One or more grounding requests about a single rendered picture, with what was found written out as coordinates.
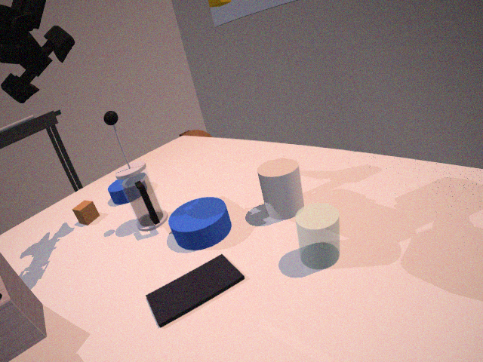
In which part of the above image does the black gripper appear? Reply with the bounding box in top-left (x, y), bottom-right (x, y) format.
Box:
top-left (1, 26), bottom-right (75, 103)

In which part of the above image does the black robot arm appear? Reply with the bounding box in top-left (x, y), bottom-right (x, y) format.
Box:
top-left (0, 0), bottom-right (46, 64)

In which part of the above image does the glass french press with black knob plunger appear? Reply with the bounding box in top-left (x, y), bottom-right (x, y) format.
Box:
top-left (103, 111), bottom-right (168, 232)

